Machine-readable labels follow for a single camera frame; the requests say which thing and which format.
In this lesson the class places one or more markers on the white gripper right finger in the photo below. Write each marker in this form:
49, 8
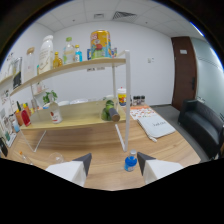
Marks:
160, 168

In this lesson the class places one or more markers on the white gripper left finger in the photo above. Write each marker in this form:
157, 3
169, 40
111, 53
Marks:
68, 168

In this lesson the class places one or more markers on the blue liquid bottle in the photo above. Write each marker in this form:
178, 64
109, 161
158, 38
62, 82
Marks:
130, 163

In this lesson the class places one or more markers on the orange-cap clear small bottle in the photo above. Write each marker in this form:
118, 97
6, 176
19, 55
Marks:
24, 156

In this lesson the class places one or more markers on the white milk bottle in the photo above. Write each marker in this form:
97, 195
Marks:
45, 55

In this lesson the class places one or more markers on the white fabric pouch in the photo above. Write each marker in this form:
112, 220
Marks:
156, 126

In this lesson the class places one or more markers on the two-tier wooden shelf rack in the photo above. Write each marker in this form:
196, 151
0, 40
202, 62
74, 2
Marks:
76, 116

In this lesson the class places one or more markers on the clear bottle red label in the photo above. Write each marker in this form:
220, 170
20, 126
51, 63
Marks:
55, 115

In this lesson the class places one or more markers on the black sofa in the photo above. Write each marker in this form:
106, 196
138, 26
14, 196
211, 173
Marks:
201, 126

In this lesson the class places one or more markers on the orange patterned mat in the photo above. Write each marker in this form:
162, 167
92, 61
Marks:
141, 111

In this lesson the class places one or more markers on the red liquid bottle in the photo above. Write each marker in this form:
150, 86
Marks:
26, 118

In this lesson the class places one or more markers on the white blue plastic bottle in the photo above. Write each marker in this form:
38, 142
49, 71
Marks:
16, 127

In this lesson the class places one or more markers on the black handbag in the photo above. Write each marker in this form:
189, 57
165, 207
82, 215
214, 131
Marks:
3, 147

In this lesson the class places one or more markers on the orange basket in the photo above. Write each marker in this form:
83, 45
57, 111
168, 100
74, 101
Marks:
18, 118

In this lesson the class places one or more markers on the green potted plant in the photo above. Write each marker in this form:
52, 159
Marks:
50, 96

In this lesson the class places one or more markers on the brown door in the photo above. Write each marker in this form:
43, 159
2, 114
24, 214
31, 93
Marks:
184, 73

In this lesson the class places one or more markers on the amber small bottle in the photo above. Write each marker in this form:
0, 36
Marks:
57, 62

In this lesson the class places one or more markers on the black yellow tall can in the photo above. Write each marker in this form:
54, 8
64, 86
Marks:
17, 73

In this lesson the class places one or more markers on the green-cap clear bottle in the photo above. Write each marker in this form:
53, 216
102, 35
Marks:
69, 52

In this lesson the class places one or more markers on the yellow snack can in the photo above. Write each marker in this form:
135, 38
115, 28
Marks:
101, 45

